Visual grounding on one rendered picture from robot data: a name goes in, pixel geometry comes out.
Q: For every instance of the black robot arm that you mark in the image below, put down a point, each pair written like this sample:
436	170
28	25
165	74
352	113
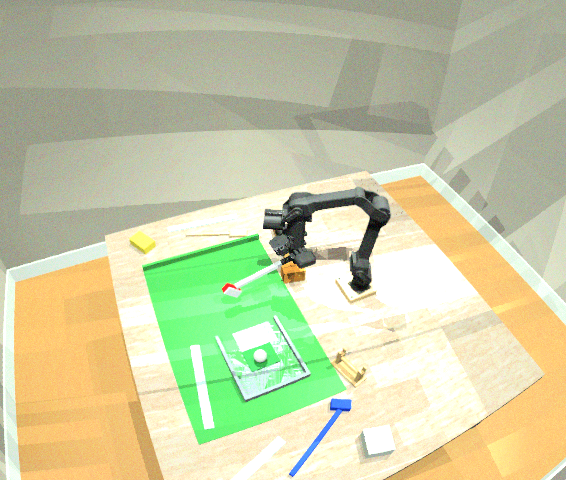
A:
298	210

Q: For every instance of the white golf ball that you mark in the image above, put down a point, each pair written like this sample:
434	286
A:
260	355

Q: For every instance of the green flat mat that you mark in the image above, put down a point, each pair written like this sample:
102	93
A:
192	309

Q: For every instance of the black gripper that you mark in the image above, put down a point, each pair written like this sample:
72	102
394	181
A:
301	257

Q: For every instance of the blue golf putter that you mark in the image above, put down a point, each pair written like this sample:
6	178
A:
335	404

